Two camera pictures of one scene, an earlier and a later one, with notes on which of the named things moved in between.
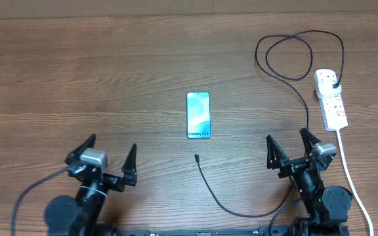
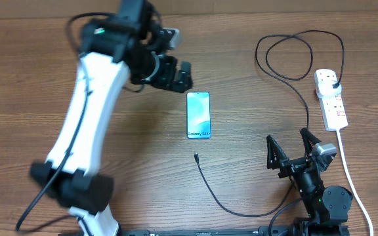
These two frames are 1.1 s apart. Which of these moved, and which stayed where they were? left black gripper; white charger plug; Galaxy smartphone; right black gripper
Moved: left black gripper
Stayed: right black gripper; Galaxy smartphone; white charger plug
